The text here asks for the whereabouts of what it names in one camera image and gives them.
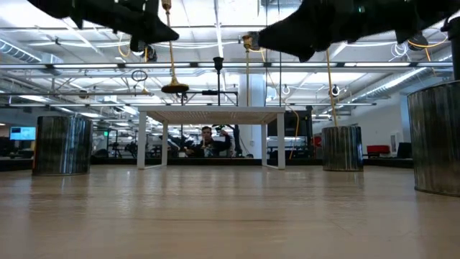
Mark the white perforated shelf riser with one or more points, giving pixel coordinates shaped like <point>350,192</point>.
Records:
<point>212,109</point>

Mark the black background robot arm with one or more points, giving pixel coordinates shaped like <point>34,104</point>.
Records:
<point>172,142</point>

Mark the silver tin candle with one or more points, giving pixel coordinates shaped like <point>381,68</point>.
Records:
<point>342,148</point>
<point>63,145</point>

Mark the black table edge rail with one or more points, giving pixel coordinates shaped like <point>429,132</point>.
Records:
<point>115,161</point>

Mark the person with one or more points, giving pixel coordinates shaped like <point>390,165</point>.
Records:
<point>210,145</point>

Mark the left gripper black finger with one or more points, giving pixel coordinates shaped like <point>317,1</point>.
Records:
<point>138,44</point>
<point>158,30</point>

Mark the blue computer monitor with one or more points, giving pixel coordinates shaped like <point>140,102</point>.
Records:
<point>22,133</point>

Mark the silver tin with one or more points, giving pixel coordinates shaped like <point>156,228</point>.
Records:
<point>436,140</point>

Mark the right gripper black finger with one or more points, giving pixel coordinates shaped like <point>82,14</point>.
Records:
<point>294,32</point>
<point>305,55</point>

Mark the black office chair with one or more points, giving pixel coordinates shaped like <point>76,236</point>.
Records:
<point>404,150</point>

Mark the red seat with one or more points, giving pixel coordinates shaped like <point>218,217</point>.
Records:
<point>378,149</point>

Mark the black wall screen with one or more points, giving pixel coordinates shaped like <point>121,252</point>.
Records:
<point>287,124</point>

